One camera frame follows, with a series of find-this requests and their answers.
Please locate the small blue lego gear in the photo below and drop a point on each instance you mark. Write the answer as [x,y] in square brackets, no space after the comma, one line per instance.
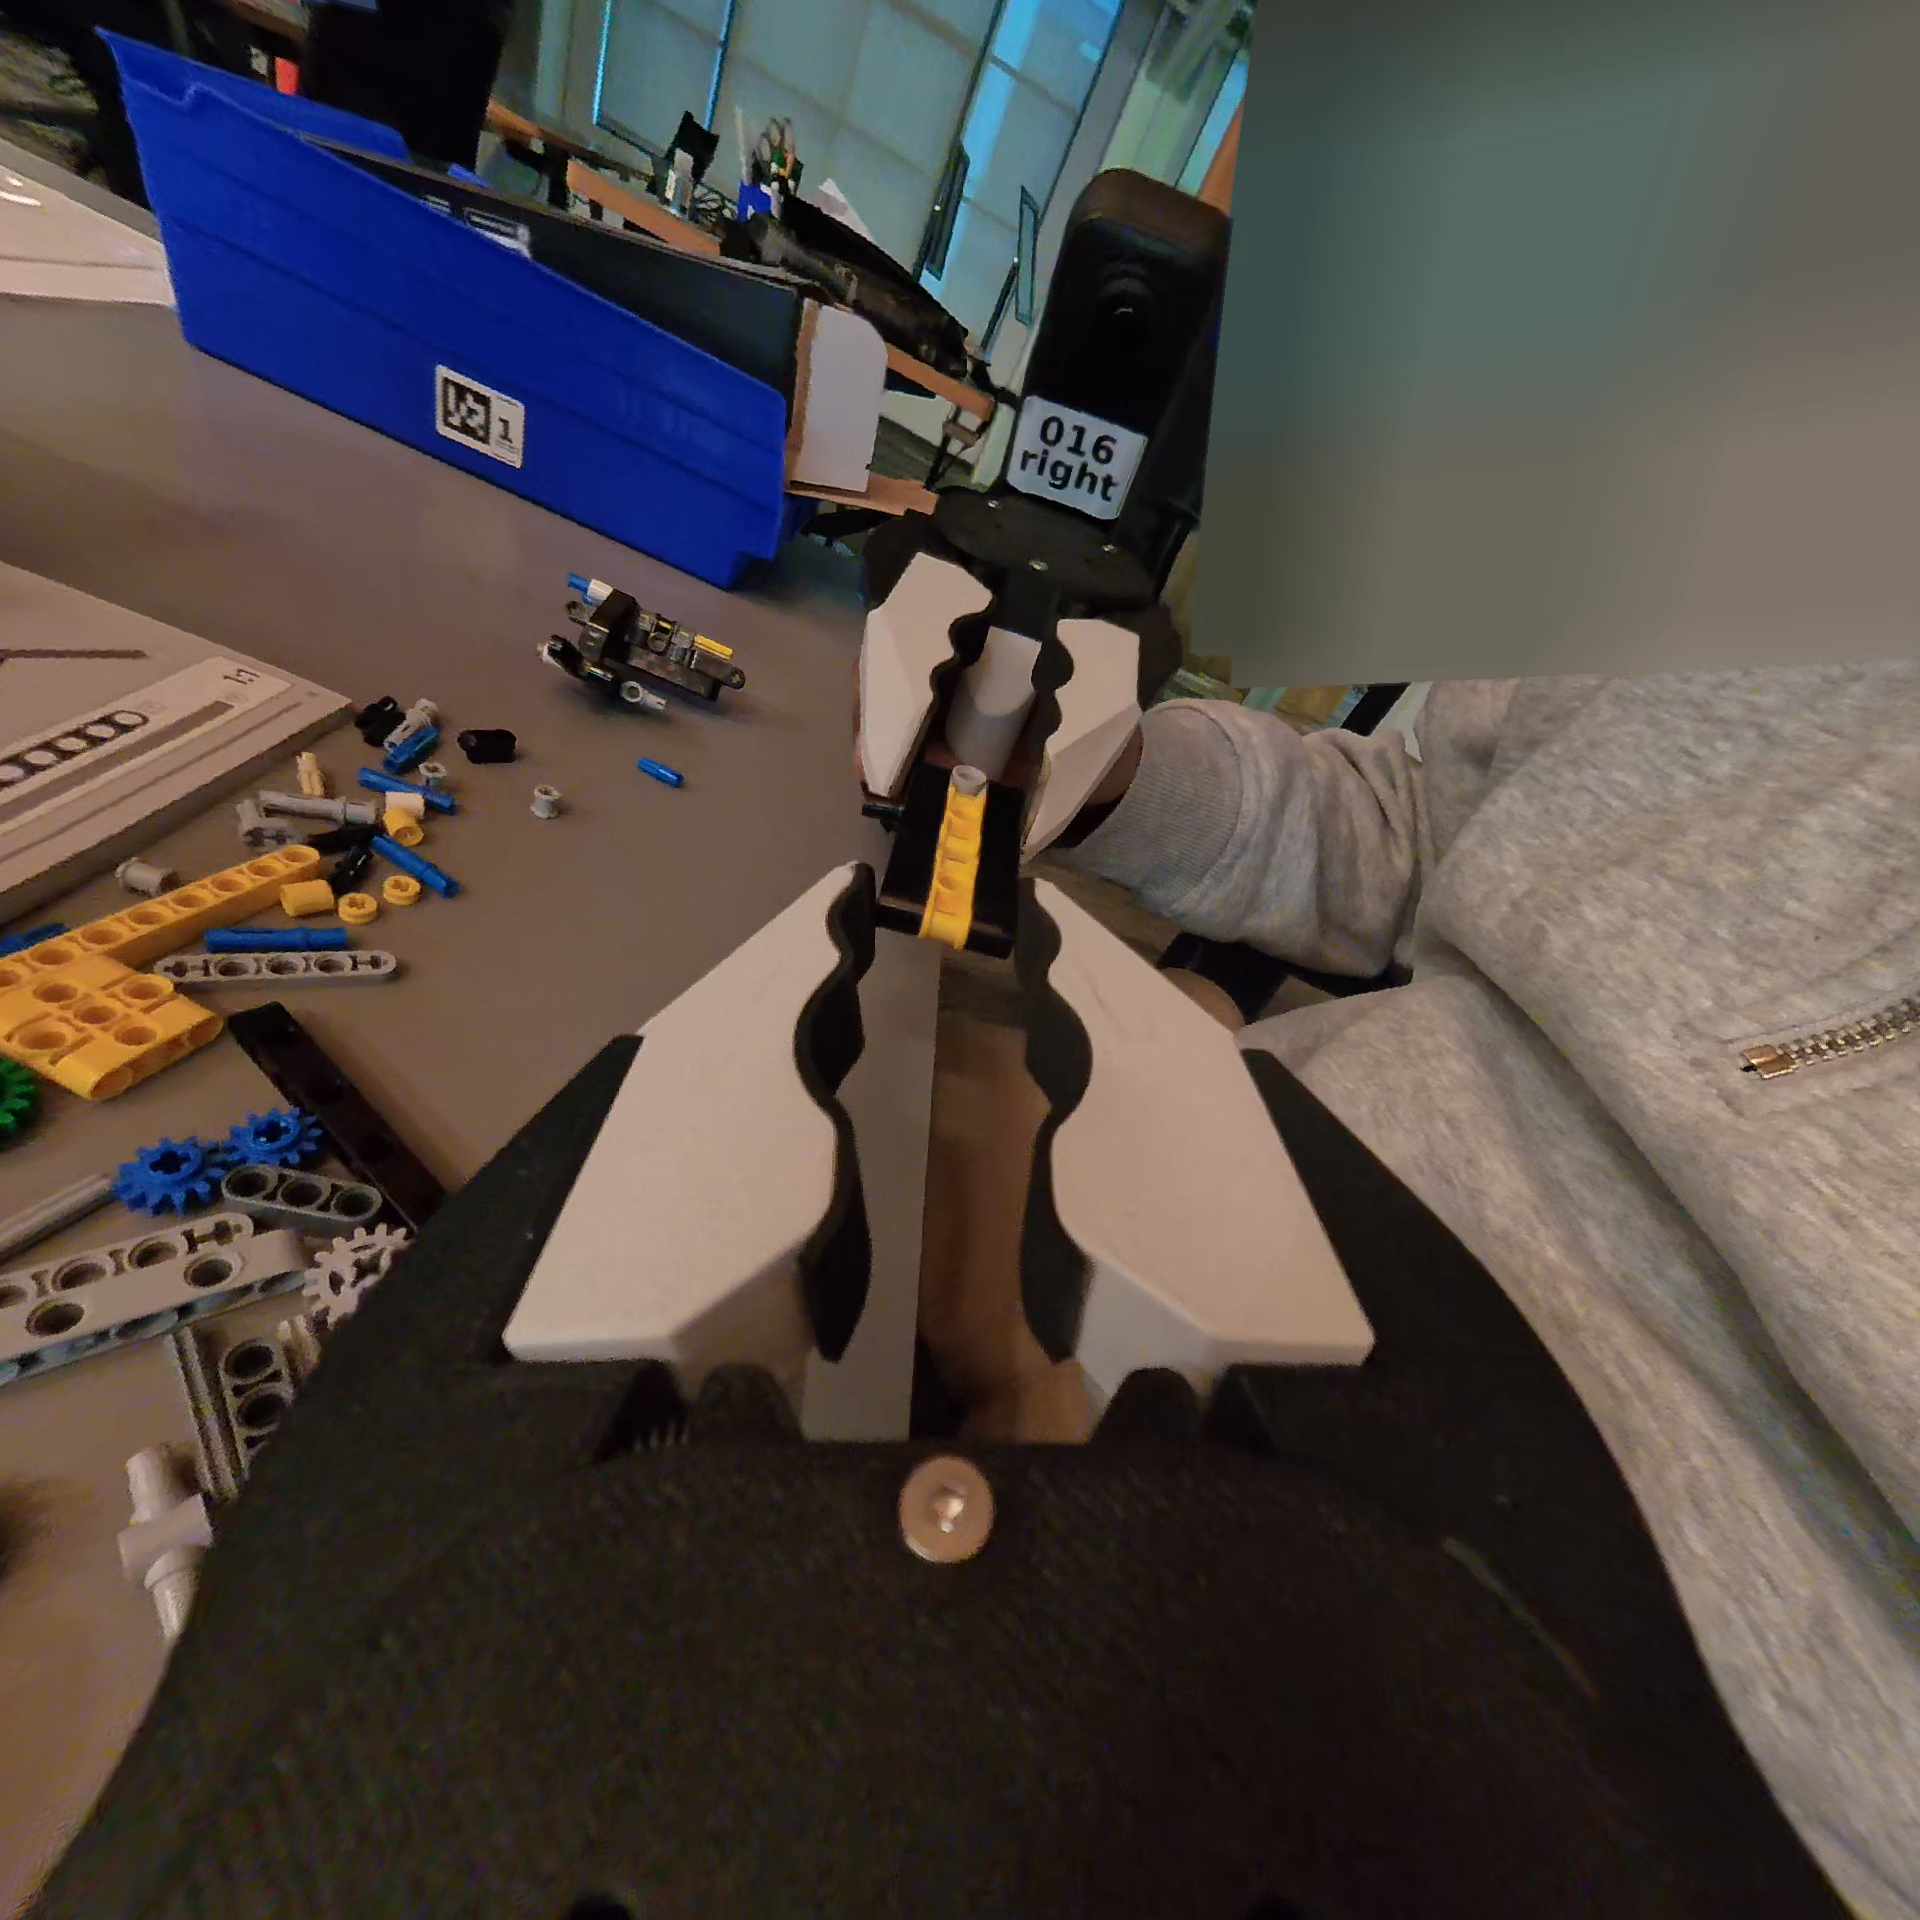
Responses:
[167,1174]
[272,1136]

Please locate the green lego gear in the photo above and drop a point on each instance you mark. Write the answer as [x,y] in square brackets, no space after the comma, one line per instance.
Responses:
[13,1097]

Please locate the long black lego beam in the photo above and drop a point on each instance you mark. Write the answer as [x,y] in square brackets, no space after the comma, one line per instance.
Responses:
[345,1102]

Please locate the yellow lego beam assembly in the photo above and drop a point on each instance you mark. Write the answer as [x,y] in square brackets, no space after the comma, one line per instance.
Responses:
[106,1003]

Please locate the dark grey lego axle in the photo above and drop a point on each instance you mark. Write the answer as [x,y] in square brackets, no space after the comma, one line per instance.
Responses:
[53,1219]

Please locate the blue bin with white label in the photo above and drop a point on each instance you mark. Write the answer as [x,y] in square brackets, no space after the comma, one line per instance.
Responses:
[345,330]

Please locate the cluttered wooden background desk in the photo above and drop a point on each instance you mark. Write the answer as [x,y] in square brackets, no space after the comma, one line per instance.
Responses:
[781,225]

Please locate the small black lego assembly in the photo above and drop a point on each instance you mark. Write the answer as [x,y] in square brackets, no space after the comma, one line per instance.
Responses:
[646,645]

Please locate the black lego connector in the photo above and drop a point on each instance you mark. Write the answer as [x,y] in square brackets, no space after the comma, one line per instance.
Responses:
[488,744]

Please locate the thin grey lego beam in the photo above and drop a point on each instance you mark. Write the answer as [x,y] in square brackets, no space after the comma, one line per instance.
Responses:
[277,966]

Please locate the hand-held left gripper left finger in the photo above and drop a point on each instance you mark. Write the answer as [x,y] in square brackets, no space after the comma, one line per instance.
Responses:
[674,1200]

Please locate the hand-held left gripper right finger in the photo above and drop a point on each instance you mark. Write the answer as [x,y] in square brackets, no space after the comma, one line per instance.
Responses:
[1215,1200]

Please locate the black and yellow lego assembly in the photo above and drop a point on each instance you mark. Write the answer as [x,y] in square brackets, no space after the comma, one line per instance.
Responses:
[949,877]

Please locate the white lego connector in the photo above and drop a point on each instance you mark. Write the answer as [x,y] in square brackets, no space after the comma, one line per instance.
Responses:
[163,1546]

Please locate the blue lego beam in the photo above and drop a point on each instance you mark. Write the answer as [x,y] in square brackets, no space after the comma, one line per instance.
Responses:
[30,939]

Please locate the pile of small lego pieces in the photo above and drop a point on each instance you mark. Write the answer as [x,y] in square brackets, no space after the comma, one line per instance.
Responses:
[376,819]

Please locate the grey lego frame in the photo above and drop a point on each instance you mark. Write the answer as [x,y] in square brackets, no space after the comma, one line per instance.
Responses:
[248,1401]

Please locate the person's right forearm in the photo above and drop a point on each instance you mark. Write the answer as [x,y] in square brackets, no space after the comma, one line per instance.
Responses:
[1231,809]

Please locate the grey lego pin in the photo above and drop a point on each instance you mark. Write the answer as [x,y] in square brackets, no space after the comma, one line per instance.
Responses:
[146,874]

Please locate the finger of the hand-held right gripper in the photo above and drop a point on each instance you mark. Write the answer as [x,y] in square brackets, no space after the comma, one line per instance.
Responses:
[1106,704]
[901,661]

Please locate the thick grey lego beam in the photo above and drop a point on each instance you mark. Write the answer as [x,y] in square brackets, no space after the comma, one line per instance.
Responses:
[136,1290]

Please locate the short grey lego beam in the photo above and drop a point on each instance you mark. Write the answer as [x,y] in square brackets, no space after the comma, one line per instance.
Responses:
[306,1196]

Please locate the blue lego axle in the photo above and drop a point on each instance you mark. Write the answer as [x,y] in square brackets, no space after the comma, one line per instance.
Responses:
[277,939]

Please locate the grey lego gear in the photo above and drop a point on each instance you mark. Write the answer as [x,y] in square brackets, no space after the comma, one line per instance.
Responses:
[357,1275]

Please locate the lego instruction booklet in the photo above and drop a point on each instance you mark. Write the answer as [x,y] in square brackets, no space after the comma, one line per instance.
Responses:
[136,721]

